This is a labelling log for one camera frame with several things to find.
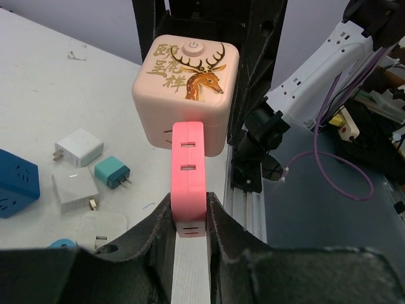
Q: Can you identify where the aluminium front rail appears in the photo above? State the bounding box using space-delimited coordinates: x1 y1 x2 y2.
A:
223 146 267 243

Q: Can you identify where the white power strip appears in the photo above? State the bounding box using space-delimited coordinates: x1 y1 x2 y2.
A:
328 106 360 142

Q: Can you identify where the dark blue cube socket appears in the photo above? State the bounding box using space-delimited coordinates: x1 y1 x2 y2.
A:
1 149 41 219

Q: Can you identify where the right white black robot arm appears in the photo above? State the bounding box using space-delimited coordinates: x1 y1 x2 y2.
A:
132 1 404 192

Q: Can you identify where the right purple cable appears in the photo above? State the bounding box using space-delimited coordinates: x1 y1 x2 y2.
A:
280 47 393 202

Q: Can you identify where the pink charger plug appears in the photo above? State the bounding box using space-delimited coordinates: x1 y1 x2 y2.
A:
170 122 207 238

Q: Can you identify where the pink cube socket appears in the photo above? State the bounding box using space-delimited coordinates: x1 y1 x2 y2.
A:
132 35 239 157

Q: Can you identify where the rounded white charger plug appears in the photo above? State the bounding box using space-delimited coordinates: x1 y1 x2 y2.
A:
76 211 128 252

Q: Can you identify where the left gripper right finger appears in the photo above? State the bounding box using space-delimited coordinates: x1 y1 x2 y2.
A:
206 192 404 303

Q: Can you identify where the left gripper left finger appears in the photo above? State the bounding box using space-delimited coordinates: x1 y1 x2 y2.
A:
1 194 175 303

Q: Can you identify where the light blue charger plug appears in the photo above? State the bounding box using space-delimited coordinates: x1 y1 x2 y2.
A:
48 238 77 248

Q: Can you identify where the teal dual usb charger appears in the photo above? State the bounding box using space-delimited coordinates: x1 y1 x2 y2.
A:
94 156 130 189

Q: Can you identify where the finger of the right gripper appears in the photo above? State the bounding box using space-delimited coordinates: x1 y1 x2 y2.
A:
227 1 287 144
132 0 240 60

